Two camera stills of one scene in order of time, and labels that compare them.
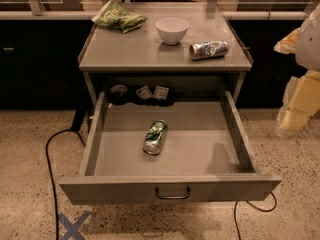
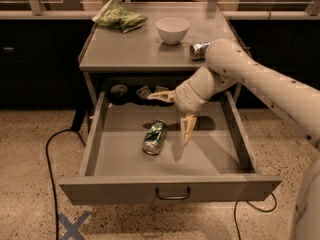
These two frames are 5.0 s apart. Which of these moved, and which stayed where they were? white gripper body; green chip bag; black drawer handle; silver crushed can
Moved: white gripper body
Stayed: silver crushed can; green chip bag; black drawer handle
